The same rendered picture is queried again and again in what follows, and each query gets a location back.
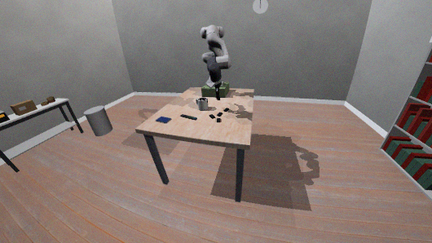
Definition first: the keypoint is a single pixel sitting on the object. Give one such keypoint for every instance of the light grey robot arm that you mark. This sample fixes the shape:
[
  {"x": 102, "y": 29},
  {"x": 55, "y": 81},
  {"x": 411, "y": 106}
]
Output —
[{"x": 222, "y": 60}]

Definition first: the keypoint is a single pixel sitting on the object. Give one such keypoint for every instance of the grey mug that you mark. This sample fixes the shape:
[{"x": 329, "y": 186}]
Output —
[{"x": 203, "y": 105}]

